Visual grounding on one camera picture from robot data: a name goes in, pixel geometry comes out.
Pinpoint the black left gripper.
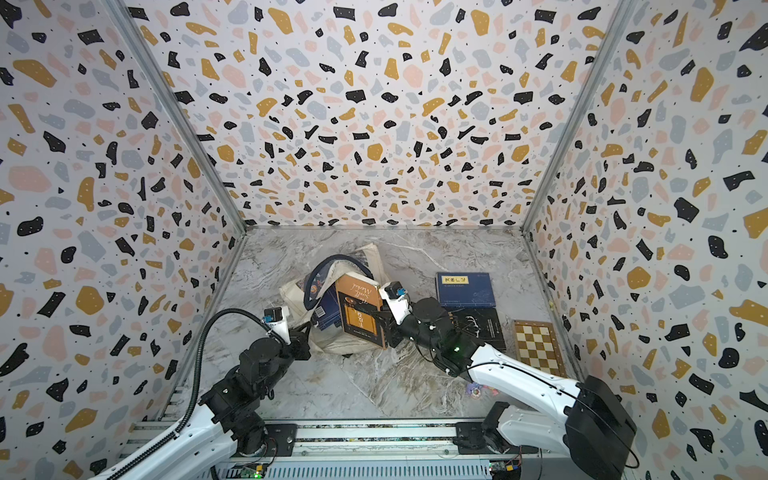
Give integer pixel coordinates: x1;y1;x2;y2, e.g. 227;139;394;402
258;320;312;399

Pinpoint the orange and black book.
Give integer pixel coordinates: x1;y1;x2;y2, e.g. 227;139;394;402
334;272;383;348

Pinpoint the blue Little Prince book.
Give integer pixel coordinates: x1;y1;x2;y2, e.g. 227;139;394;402
311;286;341;331

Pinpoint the beige canvas floral tote bag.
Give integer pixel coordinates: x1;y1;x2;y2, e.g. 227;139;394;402
279;243;388;355

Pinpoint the black marbled spine book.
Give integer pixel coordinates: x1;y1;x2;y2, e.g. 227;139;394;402
450;308;507;352

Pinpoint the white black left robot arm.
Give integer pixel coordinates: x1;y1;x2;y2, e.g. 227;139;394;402
97;328;311;479

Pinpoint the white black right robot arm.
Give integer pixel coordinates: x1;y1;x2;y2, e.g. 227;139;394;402
374;290;637;479

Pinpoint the wooden chessboard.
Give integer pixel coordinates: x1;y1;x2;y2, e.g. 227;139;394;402
514;320;568;377

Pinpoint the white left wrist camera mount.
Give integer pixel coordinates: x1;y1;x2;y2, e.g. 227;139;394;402
263;306;291;345

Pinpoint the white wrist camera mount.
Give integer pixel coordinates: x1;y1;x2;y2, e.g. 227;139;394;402
379;281;411;325
263;306;291;345

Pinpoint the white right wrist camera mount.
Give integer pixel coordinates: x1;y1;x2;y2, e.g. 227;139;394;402
379;281;411;325

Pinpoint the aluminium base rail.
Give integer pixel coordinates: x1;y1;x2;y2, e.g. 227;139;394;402
127;418;544;479

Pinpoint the aluminium corner frame post left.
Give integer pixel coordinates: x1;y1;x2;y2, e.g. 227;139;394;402
103;1;247;236

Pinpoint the aluminium corner frame post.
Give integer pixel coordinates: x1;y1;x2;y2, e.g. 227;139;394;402
103;1;247;236
520;0;637;235

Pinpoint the aluminium corner frame post right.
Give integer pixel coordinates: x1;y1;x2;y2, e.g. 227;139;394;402
520;0;637;235

